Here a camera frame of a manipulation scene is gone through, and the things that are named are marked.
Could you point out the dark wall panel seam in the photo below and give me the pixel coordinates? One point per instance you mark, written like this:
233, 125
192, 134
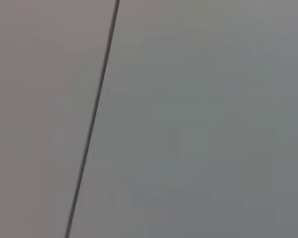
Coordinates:
96, 111

